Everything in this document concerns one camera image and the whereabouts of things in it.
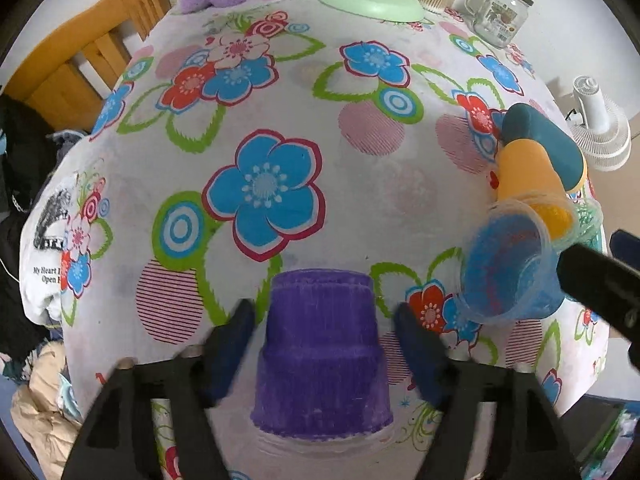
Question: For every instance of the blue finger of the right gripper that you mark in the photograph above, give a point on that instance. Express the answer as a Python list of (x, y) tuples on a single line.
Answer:
[(626, 248)]

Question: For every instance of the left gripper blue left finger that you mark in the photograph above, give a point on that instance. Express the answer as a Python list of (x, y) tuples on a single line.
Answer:
[(224, 350)]

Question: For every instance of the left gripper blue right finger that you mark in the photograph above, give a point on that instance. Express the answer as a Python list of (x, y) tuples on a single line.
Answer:
[(425, 356)]

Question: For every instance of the purple plastic cup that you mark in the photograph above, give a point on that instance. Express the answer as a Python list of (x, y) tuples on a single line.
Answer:
[(321, 372)]

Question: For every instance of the teal clear patterned cup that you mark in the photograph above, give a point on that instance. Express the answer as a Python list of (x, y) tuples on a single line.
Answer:
[(590, 220)]

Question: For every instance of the blue cup in clear cup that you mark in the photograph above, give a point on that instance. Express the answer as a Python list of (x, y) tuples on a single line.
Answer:
[(508, 268)]

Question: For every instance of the orange cup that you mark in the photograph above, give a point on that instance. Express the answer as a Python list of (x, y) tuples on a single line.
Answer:
[(525, 173)]

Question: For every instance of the dark teal cup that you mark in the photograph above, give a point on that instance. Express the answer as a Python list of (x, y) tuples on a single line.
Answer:
[(524, 122)]

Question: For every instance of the white floor fan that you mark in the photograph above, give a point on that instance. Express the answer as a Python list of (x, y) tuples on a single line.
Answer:
[(603, 131)]

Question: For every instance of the floral tablecloth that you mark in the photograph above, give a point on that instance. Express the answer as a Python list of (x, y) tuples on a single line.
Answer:
[(238, 145)]

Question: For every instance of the beige cloth on floor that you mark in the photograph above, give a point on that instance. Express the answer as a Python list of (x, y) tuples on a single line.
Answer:
[(39, 417)]

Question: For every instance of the white printed t-shirt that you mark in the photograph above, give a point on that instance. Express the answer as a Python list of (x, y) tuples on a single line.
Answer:
[(42, 240)]

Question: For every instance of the glass mug jar green lid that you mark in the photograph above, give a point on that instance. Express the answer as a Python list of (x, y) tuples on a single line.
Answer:
[(497, 21)]

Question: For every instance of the black clothing pile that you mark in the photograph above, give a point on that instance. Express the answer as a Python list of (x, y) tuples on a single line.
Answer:
[(29, 158)]

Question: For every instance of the orange wooden chair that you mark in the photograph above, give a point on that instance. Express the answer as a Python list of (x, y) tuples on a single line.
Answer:
[(50, 82)]

